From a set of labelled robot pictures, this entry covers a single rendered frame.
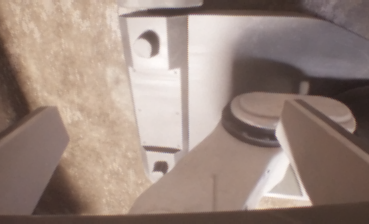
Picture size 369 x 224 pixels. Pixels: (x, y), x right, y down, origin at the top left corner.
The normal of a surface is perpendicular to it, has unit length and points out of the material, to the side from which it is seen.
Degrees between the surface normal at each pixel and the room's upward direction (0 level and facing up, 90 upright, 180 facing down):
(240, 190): 90
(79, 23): 0
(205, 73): 0
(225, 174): 90
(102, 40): 0
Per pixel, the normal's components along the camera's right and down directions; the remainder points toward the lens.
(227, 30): -0.17, 0.52
